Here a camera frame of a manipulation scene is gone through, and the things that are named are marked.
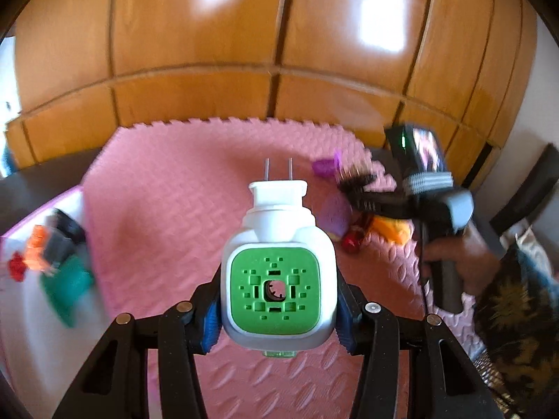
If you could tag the magenta plastic mold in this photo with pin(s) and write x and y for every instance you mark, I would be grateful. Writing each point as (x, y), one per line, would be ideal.
(323, 167)

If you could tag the brown hair brush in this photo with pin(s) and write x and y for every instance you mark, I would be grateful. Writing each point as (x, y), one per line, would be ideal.
(356, 181)

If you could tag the green white plug-in device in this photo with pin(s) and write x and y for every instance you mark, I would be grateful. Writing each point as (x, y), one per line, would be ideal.
(279, 279)

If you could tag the orange cube blocks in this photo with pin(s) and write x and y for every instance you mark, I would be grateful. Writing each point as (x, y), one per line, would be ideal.
(36, 248)

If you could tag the teal plastic mold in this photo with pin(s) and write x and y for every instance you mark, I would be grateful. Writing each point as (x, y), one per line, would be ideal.
(65, 292)

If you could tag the purple oval scrubber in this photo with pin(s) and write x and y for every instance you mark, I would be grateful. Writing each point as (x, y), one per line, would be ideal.
(336, 214)

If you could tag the wooden wardrobe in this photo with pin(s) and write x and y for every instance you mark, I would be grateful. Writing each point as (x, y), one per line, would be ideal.
(262, 30)

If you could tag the grey chair back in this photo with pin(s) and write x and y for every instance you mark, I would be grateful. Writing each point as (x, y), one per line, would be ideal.
(533, 187)

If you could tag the red plastic toy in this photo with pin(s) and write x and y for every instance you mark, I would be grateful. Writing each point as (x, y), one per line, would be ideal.
(354, 239)

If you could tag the yellow orange plastic toy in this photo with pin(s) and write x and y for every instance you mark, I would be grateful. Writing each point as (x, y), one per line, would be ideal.
(393, 229)

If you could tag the red puzzle block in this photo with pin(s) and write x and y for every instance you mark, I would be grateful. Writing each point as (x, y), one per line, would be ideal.
(17, 266)

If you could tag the grey filter cup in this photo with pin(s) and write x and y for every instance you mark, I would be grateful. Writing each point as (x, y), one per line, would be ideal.
(63, 244)

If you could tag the patterned dark clothing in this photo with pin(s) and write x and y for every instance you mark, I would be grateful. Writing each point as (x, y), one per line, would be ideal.
(519, 314)

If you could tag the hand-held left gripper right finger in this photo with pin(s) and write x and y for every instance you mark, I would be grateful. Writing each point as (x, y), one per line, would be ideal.
(345, 327)

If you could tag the pink foam mat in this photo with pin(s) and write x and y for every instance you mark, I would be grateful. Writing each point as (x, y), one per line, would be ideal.
(196, 161)

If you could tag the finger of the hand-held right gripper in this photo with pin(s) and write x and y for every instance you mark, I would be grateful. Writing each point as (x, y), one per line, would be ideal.
(384, 204)

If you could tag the person's right hand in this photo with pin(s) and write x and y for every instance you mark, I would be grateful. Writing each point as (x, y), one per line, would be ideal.
(476, 262)

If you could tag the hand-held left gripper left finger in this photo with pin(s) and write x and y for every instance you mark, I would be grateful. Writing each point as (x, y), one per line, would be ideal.
(212, 323)

